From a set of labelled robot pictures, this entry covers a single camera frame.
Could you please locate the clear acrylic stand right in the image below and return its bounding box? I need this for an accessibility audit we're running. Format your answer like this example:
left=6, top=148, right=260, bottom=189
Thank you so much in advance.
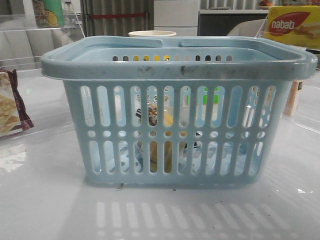
left=254, top=18, right=320, bottom=55

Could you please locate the yellow nabati wafer box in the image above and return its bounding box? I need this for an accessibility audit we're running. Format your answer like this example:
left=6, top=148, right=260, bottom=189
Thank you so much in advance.
left=263, top=5, right=320, bottom=50

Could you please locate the white cabinet in background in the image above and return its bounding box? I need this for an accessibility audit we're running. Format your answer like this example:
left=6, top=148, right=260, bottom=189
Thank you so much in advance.
left=153, top=0, right=200, bottom=37

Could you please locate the brown cracker snack bag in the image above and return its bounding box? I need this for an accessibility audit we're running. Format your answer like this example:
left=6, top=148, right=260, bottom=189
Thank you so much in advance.
left=0, top=70, right=34, bottom=138

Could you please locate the tan snack box right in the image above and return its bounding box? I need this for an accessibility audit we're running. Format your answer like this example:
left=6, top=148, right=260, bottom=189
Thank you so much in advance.
left=283, top=80, right=304, bottom=117

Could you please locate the light blue plastic basket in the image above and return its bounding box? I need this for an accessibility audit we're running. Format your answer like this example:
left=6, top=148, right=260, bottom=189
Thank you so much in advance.
left=40, top=36, right=318, bottom=187

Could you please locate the clear acrylic shelf left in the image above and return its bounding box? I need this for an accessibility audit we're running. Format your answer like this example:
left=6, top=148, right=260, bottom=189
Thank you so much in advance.
left=0, top=13, right=85, bottom=72

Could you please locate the cream paper cup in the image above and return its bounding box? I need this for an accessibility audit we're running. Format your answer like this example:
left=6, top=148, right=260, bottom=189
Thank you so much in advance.
left=128, top=30, right=177, bottom=37

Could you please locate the green yellow cartoon package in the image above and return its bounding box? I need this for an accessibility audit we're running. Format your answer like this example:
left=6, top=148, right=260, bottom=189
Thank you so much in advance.
left=32, top=0, right=65, bottom=28

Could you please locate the packaged bread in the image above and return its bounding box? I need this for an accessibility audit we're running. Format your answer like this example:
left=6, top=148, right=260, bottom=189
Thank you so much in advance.
left=135, top=103, right=188, bottom=173

